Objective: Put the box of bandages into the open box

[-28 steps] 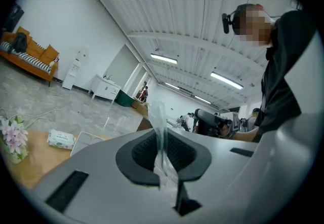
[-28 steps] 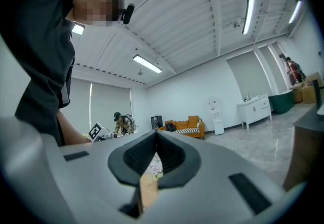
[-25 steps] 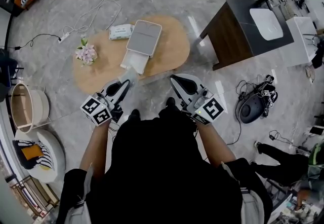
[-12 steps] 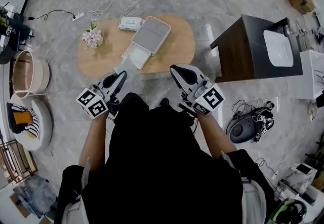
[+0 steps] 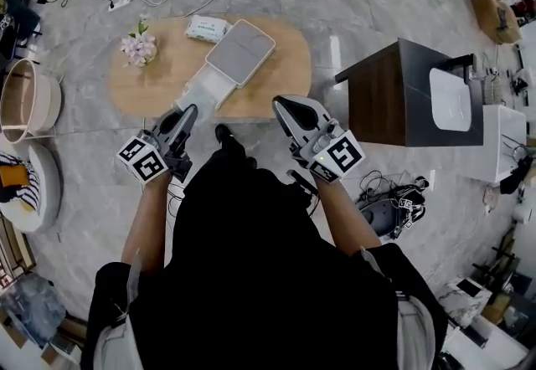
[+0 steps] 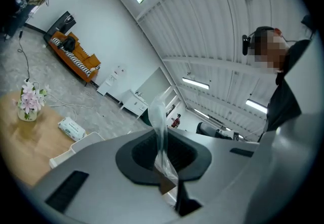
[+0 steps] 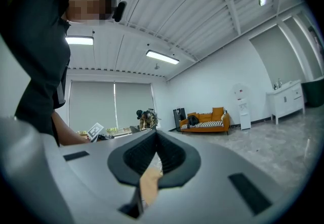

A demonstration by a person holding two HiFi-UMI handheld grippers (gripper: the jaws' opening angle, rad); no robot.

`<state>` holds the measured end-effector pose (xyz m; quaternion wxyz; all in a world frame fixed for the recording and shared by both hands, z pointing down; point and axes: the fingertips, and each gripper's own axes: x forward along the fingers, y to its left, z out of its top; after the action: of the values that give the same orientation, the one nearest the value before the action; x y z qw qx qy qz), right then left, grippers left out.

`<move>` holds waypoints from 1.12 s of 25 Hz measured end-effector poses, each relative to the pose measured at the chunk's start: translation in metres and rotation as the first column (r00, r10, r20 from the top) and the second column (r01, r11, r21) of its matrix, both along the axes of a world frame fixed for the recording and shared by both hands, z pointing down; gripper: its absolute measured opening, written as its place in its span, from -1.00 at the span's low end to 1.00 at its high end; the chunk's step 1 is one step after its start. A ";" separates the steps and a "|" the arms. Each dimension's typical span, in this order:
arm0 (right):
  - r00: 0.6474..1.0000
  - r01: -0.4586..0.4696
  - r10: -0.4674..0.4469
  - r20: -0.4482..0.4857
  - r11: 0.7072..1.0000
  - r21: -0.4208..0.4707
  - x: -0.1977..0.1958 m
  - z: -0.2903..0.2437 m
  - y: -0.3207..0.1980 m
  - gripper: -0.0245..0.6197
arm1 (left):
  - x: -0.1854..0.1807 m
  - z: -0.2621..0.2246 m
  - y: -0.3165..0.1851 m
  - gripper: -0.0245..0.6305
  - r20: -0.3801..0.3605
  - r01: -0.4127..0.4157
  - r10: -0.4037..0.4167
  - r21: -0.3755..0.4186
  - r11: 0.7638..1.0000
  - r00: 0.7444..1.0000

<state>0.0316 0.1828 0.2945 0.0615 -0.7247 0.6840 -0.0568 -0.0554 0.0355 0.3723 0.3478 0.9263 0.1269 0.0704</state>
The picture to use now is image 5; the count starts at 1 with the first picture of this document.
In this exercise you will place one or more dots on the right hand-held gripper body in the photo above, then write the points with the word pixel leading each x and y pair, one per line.
pixel 341 155

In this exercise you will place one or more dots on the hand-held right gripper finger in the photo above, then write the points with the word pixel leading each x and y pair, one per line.
pixel 320 111
pixel 293 134

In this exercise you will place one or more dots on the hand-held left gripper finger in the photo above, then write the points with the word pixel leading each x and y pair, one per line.
pixel 161 123
pixel 186 130

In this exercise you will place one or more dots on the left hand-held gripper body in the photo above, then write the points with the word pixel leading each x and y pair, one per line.
pixel 144 161

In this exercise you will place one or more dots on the clear plastic container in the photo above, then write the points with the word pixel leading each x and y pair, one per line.
pixel 204 116

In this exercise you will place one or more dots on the white box device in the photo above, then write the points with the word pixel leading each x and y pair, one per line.
pixel 238 52

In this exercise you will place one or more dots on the person's right forearm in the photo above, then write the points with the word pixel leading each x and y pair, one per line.
pixel 349 217

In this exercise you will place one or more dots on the person's left forearm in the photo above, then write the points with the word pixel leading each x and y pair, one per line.
pixel 144 226

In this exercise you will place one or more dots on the person's black shoe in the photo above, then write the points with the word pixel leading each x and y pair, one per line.
pixel 224 134

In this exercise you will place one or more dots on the oval wooden coffee table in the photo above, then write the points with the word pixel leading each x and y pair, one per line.
pixel 159 83

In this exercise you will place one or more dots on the dark wooden cabinet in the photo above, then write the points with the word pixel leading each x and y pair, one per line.
pixel 377 100

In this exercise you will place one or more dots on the black domed floor device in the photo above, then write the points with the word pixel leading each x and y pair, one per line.
pixel 383 215

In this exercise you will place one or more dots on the pink flowers in pot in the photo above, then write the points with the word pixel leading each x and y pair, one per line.
pixel 139 48

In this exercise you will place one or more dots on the white round pouf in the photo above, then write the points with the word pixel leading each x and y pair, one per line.
pixel 50 188

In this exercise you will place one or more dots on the white wet wipes pack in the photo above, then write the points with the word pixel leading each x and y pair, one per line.
pixel 207 28

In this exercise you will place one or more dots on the black white striped cushion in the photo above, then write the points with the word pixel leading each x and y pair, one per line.
pixel 31 188

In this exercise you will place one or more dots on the white sink basin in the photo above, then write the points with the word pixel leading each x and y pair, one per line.
pixel 450 100

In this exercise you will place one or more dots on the white power strip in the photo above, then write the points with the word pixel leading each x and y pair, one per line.
pixel 119 5

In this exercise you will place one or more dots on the orange cushion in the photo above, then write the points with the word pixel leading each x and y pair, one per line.
pixel 12 176

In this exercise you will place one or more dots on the person's black top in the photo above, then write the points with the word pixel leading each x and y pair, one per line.
pixel 259 268

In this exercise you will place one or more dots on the black faucet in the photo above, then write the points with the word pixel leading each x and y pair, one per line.
pixel 462 63

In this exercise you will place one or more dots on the white cabinet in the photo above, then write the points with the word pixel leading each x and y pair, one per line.
pixel 502 138

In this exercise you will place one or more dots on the black chair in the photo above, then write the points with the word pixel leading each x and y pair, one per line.
pixel 23 16

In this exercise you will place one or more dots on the marble top small table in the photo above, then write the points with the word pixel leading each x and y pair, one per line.
pixel 462 303

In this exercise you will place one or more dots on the light wooden side table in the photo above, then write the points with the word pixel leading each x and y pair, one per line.
pixel 494 12

